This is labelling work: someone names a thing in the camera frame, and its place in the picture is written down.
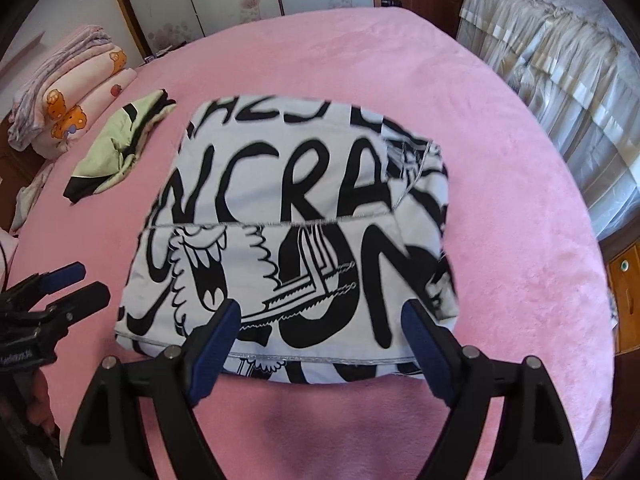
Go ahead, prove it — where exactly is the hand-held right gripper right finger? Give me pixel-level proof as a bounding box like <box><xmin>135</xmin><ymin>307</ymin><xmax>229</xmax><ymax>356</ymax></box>
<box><xmin>401</xmin><ymin>299</ymin><xmax>583</xmax><ymax>480</ymax></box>

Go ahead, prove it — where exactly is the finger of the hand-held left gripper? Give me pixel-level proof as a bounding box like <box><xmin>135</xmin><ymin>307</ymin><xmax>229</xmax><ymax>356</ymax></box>
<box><xmin>5</xmin><ymin>261</ymin><xmax>87</xmax><ymax>306</ymax></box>
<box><xmin>30</xmin><ymin>281</ymin><xmax>112</xmax><ymax>333</ymax></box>

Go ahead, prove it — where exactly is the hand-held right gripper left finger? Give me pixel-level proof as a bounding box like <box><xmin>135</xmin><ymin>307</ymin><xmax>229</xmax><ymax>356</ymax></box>
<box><xmin>60</xmin><ymin>299</ymin><xmax>242</xmax><ymax>480</ymax></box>

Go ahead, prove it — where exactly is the white black printed jacket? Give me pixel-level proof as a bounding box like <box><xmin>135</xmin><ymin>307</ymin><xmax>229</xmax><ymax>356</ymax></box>
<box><xmin>114</xmin><ymin>99</ymin><xmax>460</xmax><ymax>387</ymax></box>

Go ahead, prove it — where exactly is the person's left hand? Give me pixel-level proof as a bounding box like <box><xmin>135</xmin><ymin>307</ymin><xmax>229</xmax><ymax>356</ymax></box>
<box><xmin>27</xmin><ymin>372</ymin><xmax>57</xmax><ymax>436</ymax></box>

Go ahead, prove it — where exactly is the white pillow with blue print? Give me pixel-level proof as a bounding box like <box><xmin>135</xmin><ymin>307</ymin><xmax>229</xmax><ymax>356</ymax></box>
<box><xmin>0</xmin><ymin>227</ymin><xmax>21</xmax><ymax>286</ymax></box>

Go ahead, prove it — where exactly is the pale crumpled cloth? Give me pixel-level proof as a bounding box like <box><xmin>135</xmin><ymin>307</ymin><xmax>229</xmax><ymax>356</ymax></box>
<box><xmin>10</xmin><ymin>162</ymin><xmax>56</xmax><ymax>233</ymax></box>

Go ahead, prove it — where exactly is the wooden headboard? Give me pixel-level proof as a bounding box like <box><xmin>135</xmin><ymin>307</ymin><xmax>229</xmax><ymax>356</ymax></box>
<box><xmin>0</xmin><ymin>147</ymin><xmax>31</xmax><ymax>196</ymax></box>

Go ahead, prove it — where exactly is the green black folded garment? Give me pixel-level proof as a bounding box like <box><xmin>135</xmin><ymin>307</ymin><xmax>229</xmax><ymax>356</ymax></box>
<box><xmin>63</xmin><ymin>88</ymin><xmax>177</xmax><ymax>205</ymax></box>

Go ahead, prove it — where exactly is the pink bear print quilt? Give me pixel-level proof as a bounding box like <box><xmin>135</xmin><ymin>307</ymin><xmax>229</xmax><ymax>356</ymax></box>
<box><xmin>30</xmin><ymin>44</ymin><xmax>138</xmax><ymax>161</ymax></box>

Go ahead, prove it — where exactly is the wooden drawer cabinet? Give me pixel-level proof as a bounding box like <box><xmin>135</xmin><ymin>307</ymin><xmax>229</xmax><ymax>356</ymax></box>
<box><xmin>597</xmin><ymin>240</ymin><xmax>640</xmax><ymax>356</ymax></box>

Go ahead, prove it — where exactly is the pink bed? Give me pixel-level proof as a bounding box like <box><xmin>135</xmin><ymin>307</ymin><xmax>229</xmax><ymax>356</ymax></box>
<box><xmin>0</xmin><ymin>7</ymin><xmax>616</xmax><ymax>480</ymax></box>

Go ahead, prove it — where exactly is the folded pink bear quilt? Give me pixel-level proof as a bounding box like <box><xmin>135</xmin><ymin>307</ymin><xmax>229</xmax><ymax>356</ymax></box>
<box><xmin>7</xmin><ymin>24</ymin><xmax>113</xmax><ymax>152</ymax></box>

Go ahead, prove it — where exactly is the pink wall shelf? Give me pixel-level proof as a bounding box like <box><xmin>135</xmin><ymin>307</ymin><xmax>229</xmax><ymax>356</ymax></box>
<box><xmin>0</xmin><ymin>32</ymin><xmax>46</xmax><ymax>78</ymax></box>

